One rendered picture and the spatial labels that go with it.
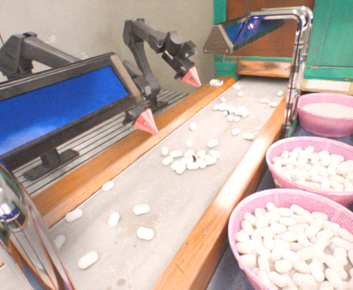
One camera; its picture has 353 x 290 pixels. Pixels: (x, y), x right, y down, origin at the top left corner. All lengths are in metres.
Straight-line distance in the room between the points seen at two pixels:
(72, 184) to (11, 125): 0.47
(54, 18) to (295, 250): 2.71
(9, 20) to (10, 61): 1.81
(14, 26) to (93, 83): 2.38
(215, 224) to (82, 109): 0.36
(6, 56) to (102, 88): 0.58
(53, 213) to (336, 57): 1.31
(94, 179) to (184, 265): 0.37
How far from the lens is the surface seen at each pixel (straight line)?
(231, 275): 0.58
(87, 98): 0.33
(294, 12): 0.85
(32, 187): 0.97
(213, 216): 0.56
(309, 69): 1.44
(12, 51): 0.88
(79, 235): 0.62
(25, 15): 2.75
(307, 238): 0.61
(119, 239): 0.58
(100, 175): 0.74
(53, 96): 0.31
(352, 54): 1.43
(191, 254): 0.50
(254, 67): 1.44
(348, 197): 0.71
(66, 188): 0.73
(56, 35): 2.87
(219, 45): 0.68
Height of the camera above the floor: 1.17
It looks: 31 degrees down
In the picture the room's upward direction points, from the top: 5 degrees counter-clockwise
